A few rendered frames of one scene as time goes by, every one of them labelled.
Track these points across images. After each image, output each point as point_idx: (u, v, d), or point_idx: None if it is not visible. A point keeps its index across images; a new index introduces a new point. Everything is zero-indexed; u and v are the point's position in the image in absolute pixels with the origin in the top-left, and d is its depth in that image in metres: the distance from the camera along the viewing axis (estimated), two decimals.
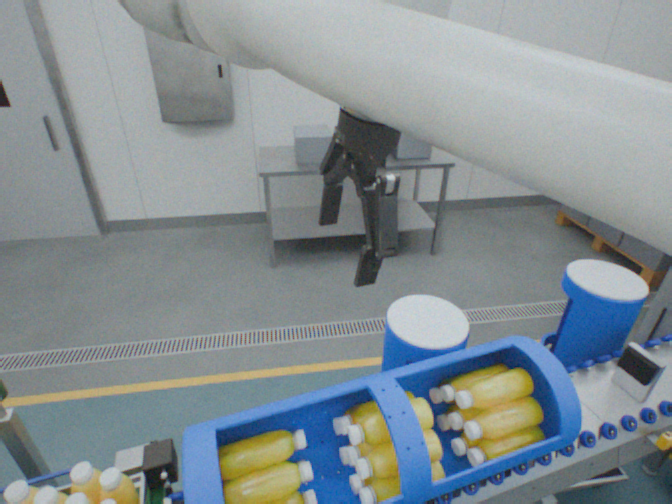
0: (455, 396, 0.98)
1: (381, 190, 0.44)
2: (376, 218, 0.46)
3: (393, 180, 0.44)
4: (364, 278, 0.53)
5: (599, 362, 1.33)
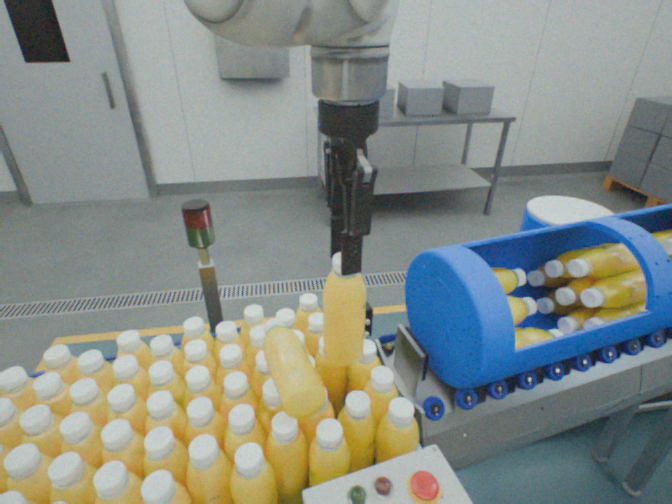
0: None
1: None
2: None
3: (328, 143, 0.57)
4: None
5: None
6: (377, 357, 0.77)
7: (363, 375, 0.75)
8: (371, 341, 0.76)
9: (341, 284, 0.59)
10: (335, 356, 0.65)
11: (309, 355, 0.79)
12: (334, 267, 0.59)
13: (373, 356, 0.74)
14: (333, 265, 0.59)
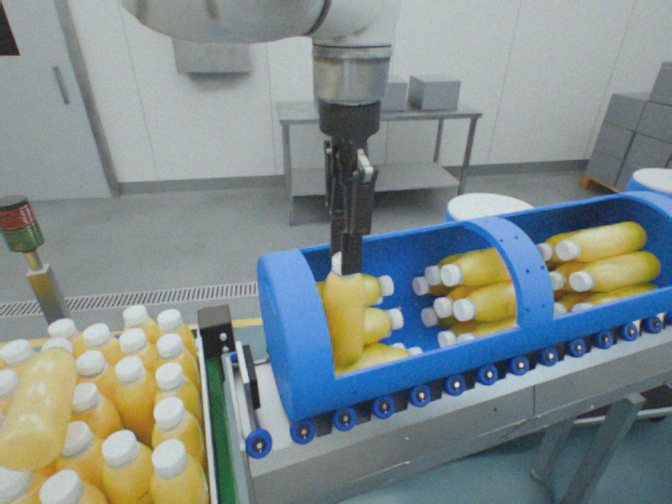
0: (556, 249, 0.85)
1: None
2: None
3: (329, 143, 0.57)
4: (341, 247, 0.61)
5: None
6: (186, 384, 0.64)
7: None
8: (178, 364, 0.64)
9: (341, 284, 0.59)
10: (335, 356, 0.65)
11: (112, 380, 0.66)
12: (334, 267, 0.59)
13: (174, 383, 0.62)
14: (333, 265, 0.59)
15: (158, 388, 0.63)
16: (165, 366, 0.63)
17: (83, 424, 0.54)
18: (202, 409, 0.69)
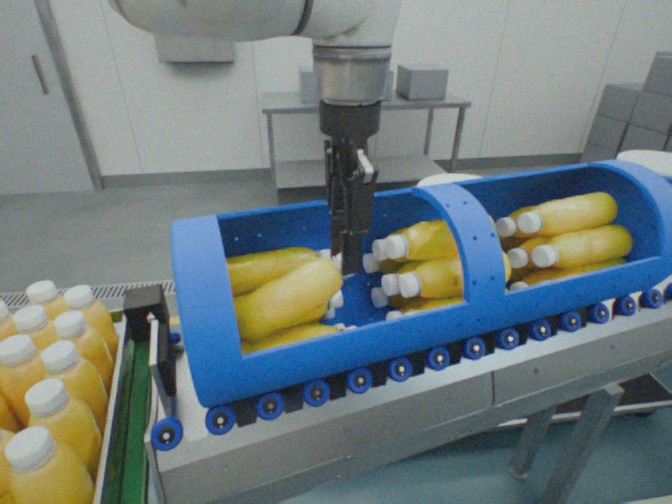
0: (518, 221, 0.77)
1: None
2: None
3: (329, 143, 0.57)
4: (341, 247, 0.61)
5: None
6: (81, 366, 0.56)
7: None
8: (71, 343, 0.56)
9: (334, 270, 0.57)
10: (248, 317, 0.56)
11: (0, 362, 0.58)
12: None
13: (63, 364, 0.54)
14: None
15: (47, 370, 0.55)
16: (55, 345, 0.55)
17: None
18: (107, 395, 0.61)
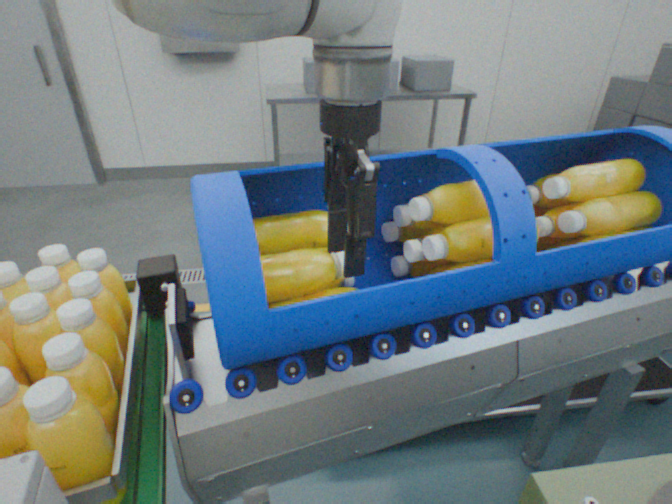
0: (543, 187, 0.75)
1: None
2: None
3: (329, 139, 0.56)
4: (339, 241, 0.62)
5: None
6: (97, 324, 0.54)
7: None
8: (87, 300, 0.53)
9: (333, 265, 0.57)
10: None
11: (13, 322, 0.56)
12: (343, 254, 0.59)
13: (79, 320, 0.51)
14: (343, 253, 0.59)
15: (62, 328, 0.53)
16: (71, 302, 0.53)
17: None
18: (123, 358, 0.59)
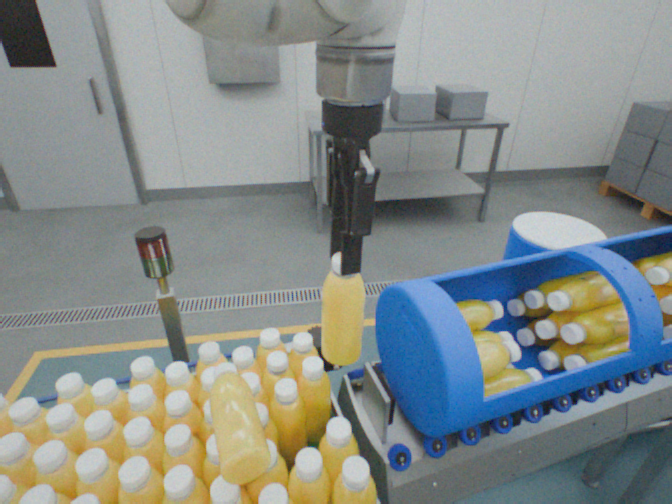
0: (646, 274, 0.92)
1: None
2: None
3: (331, 143, 0.57)
4: (341, 247, 0.61)
5: None
6: (359, 274, 0.61)
7: (341, 294, 0.59)
8: None
9: (508, 355, 0.74)
10: None
11: (266, 399, 0.73)
12: (512, 345, 0.76)
13: None
14: (512, 343, 0.76)
15: (332, 276, 0.60)
16: (339, 254, 0.60)
17: (270, 442, 0.61)
18: None
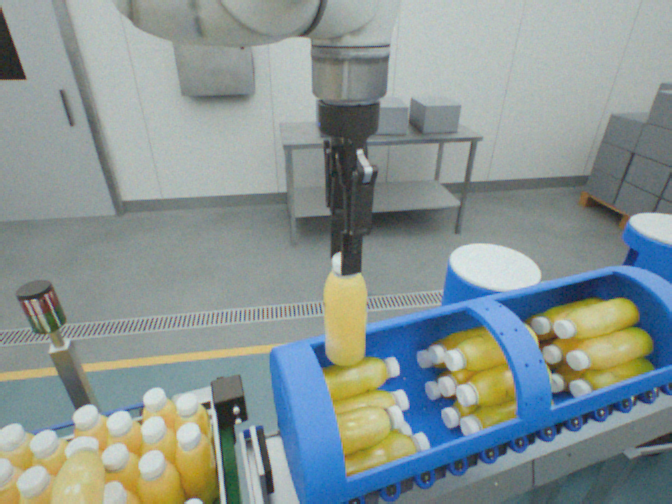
0: (554, 327, 0.90)
1: None
2: None
3: (329, 143, 0.57)
4: None
5: None
6: (360, 274, 0.61)
7: (342, 294, 0.59)
8: None
9: (389, 424, 0.71)
10: None
11: (135, 471, 0.71)
12: (395, 411, 0.73)
13: None
14: (396, 410, 0.73)
15: (333, 276, 0.60)
16: (339, 254, 0.60)
17: None
18: None
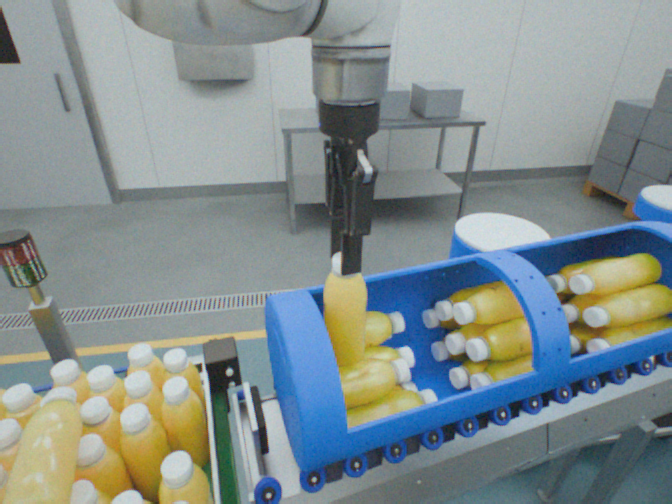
0: (569, 282, 0.84)
1: None
2: None
3: (329, 143, 0.57)
4: (341, 247, 0.61)
5: None
6: (360, 274, 0.61)
7: (342, 294, 0.59)
8: None
9: (394, 376, 0.65)
10: None
11: (117, 427, 0.65)
12: (401, 364, 0.67)
13: None
14: (401, 363, 0.67)
15: (333, 276, 0.60)
16: (339, 254, 0.60)
17: (88, 484, 0.53)
18: None
